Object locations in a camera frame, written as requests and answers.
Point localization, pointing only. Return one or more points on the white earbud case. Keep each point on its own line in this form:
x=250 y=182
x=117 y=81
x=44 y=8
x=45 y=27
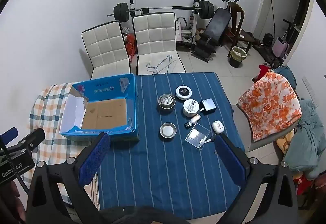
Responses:
x=218 y=127

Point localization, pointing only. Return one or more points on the teal blanket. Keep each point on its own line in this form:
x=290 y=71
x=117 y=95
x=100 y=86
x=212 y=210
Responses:
x=307 y=142

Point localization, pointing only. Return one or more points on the blue striped tablecloth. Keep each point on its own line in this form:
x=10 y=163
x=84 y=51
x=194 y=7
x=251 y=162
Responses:
x=165 y=170

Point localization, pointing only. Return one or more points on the grey chair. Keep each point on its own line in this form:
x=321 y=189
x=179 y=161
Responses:
x=239 y=127

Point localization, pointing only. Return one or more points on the round metal lid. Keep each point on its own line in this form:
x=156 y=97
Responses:
x=168 y=130

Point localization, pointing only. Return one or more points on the white quilted chair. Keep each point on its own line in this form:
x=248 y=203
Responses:
x=105 y=48
x=156 y=40

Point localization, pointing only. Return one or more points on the metal strainer cup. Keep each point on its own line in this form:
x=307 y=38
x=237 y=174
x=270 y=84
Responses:
x=166 y=102

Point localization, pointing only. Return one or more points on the orange plaid cloth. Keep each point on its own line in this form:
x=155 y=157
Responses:
x=49 y=112

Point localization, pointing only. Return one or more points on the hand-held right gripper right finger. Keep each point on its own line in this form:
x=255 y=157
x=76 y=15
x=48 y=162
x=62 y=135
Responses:
x=229 y=160

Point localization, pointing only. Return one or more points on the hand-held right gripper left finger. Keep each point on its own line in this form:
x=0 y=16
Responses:
x=94 y=159

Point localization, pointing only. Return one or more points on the orange floral blanket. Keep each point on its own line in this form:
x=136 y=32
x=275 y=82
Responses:
x=270 y=101

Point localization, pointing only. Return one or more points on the black charger adapter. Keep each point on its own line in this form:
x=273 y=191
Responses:
x=208 y=106

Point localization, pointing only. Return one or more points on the blue cardboard box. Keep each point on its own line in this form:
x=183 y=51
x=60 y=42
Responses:
x=105 y=112

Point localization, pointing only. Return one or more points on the white printed bag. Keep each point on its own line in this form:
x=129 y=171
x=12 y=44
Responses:
x=181 y=26

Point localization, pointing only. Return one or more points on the red plastic bag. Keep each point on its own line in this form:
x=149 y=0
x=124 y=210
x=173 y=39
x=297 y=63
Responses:
x=130 y=47

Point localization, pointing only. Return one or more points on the brown wooden chair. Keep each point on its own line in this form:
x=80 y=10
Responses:
x=236 y=23

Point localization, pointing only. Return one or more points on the pink suitcase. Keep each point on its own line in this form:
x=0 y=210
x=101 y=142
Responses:
x=280 y=47

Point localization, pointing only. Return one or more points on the clear plastic box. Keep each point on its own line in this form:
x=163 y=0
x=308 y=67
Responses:
x=197 y=135

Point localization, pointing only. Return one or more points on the blue grey clothing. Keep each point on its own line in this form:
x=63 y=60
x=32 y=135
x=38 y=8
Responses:
x=286 y=75

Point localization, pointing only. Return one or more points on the red cloth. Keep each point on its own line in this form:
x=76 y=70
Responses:
x=263 y=71

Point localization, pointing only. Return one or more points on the beige trash bin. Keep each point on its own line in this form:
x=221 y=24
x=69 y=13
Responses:
x=238 y=56

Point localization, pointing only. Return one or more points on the round white tin black lid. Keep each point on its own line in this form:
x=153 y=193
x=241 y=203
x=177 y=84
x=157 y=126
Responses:
x=184 y=92

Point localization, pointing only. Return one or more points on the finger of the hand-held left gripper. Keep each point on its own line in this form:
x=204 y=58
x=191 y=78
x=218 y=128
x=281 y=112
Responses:
x=31 y=137
x=9 y=133

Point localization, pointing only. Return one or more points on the black weight bench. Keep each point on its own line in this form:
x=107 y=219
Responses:
x=212 y=33

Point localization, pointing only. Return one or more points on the small printed tube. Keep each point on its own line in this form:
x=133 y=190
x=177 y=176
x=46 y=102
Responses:
x=192 y=121

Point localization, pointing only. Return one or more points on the round white tin printed lid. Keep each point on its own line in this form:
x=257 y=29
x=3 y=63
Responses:
x=191 y=107

